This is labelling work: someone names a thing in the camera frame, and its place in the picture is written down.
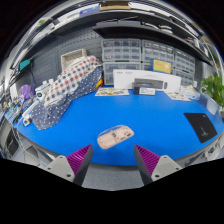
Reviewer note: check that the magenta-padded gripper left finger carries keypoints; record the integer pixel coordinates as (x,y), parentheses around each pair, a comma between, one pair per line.
(63,166)

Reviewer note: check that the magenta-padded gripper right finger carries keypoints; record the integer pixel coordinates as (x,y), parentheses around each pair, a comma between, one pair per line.
(163,166)

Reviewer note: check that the transparent pink computer mouse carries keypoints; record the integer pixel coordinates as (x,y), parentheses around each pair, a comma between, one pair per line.
(115,136)

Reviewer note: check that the black mouse pad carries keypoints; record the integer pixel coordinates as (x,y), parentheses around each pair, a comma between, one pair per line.
(200,126)

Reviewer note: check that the navy polka dot cloth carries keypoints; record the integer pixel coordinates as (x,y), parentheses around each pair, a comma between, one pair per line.
(50,115)

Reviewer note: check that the colourful sticker sheet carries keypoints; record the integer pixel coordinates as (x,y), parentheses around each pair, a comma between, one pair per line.
(176,96)
(111,91)

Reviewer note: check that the white and blue tissue box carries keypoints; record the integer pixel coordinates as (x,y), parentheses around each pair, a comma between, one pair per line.
(191,93)

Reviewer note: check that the small black box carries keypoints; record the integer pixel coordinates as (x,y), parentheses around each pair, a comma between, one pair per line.
(136,89)

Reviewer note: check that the purple crumpled bag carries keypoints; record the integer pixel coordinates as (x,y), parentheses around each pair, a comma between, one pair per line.
(26,92)

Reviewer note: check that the red blue checkered cloth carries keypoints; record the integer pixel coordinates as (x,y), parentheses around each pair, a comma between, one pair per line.
(73,78)

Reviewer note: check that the yellow and red packet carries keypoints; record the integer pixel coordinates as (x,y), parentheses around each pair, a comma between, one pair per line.
(99,83)

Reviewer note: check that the green plant in white pot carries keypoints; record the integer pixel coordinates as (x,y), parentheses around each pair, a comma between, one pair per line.
(213,88)

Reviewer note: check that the long white keyboard box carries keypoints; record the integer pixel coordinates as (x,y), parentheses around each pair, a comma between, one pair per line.
(126,78)

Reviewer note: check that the yellow and blue box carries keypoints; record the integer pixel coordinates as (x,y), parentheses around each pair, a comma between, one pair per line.
(161,66)

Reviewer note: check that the teal hanging tool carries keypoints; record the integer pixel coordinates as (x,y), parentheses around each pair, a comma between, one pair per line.
(24,64)

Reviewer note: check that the white woven basket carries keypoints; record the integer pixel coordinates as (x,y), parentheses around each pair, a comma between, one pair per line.
(71,56)

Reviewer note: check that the black wall shelf unit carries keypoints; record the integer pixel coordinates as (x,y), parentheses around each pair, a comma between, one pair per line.
(133,26)

